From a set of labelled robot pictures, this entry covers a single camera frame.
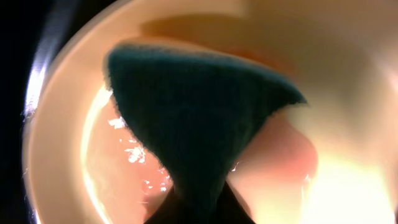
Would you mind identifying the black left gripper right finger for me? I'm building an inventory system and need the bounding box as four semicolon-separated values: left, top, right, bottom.
217;182;254;224

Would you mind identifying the green yellow sponge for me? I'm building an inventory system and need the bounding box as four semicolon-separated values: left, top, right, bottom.
103;41;308;218

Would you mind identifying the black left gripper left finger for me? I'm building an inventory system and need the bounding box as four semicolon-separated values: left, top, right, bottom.
144;187;185;224

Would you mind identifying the round black tray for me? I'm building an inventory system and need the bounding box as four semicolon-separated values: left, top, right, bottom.
1;0;111;223

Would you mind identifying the yellow plate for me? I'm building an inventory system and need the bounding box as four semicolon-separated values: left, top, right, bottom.
23;0;397;224

